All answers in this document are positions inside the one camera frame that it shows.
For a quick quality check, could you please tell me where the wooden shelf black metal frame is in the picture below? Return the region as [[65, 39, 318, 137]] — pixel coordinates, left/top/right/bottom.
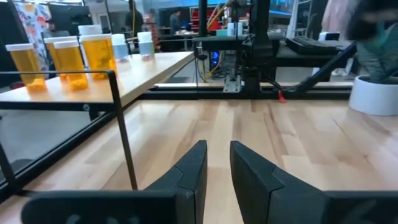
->
[[0, 51, 200, 192]]

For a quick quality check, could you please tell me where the black aluminium rig frame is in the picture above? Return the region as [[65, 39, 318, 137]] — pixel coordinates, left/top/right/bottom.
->
[[0, 42, 358, 203]]

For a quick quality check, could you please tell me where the yellow slanted pole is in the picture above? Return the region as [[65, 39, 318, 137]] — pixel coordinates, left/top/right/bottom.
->
[[206, 0, 233, 30]]

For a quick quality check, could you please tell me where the black keyboard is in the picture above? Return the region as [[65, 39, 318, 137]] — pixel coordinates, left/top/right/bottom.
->
[[285, 35, 343, 56]]

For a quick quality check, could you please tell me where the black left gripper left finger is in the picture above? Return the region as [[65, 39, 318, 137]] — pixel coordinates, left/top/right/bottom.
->
[[20, 139, 208, 224]]

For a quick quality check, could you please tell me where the small orange pill bottle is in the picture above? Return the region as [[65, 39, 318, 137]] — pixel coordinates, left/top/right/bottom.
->
[[5, 42, 48, 93], [53, 40, 90, 91]]

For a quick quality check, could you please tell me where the green plant in white pot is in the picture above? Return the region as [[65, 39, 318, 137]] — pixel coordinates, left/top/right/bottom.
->
[[345, 0, 398, 117]]

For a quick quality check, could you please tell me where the white container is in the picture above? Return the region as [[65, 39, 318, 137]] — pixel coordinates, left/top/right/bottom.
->
[[226, 21, 244, 37]]

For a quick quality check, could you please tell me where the clear plastic bottle white cap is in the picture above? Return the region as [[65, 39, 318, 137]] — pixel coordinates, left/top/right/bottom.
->
[[111, 33, 130, 63], [137, 30, 155, 60]]

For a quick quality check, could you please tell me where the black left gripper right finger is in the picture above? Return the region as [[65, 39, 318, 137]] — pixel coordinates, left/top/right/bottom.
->
[[229, 140, 398, 224]]

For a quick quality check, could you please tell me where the computer tower blue light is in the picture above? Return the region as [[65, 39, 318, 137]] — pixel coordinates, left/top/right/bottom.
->
[[210, 49, 221, 71]]

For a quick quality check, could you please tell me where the yellow orange floor cable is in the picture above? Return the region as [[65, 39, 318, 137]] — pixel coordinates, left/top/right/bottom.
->
[[200, 46, 224, 80]]

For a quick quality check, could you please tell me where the floral patterned cloth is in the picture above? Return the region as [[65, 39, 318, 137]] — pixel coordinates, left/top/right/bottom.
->
[[14, 2, 52, 63]]

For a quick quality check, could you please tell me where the person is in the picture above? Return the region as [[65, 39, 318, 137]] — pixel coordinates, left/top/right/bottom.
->
[[124, 0, 144, 35], [42, 18, 71, 39], [322, 0, 352, 34], [169, 9, 183, 35]]

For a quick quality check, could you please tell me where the red storage bin rack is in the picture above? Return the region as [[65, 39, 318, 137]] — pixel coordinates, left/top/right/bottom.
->
[[190, 7, 223, 32]]

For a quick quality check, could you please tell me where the black workbench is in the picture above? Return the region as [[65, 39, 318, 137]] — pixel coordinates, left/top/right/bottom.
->
[[192, 35, 249, 52]]

